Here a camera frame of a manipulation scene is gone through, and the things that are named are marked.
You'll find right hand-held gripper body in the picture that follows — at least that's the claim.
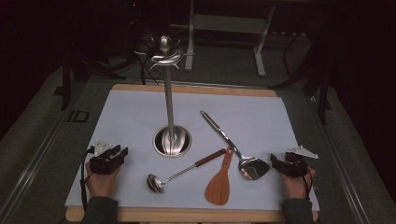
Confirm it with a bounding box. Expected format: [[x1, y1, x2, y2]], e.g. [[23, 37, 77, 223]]
[[279, 145, 319, 179]]

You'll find grey metal stand frame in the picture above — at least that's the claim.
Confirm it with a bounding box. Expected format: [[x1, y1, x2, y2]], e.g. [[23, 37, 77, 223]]
[[185, 0, 276, 78]]

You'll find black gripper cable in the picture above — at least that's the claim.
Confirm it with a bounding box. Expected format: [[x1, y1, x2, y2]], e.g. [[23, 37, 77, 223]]
[[79, 146, 96, 213], [298, 161, 314, 201]]

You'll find dark metal stand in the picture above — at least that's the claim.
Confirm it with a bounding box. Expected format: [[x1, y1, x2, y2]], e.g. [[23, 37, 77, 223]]
[[53, 46, 125, 112], [270, 34, 333, 126]]

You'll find steel ladle with wooden handle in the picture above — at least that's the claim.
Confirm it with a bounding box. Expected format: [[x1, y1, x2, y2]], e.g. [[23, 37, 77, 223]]
[[147, 147, 228, 194]]

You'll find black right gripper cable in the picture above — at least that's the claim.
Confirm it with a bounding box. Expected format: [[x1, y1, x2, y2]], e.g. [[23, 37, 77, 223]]
[[298, 161, 314, 201]]

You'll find person's right hand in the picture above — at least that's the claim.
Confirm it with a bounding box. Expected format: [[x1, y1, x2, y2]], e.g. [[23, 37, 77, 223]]
[[276, 166, 317, 201]]

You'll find round steel plate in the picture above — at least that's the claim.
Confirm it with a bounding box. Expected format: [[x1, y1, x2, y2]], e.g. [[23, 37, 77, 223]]
[[134, 35, 195, 159]]

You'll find wooden rice paddle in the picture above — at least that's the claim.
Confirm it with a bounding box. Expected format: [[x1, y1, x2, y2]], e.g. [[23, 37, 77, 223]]
[[204, 147, 234, 206]]

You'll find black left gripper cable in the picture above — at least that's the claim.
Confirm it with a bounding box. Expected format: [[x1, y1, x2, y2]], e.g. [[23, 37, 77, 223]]
[[79, 146, 96, 213]]

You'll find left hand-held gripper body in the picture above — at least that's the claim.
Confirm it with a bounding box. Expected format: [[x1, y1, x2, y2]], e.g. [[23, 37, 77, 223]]
[[89, 139, 123, 175]]

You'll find person's left hand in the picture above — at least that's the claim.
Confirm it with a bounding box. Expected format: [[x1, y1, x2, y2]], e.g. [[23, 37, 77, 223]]
[[85, 161, 122, 199]]

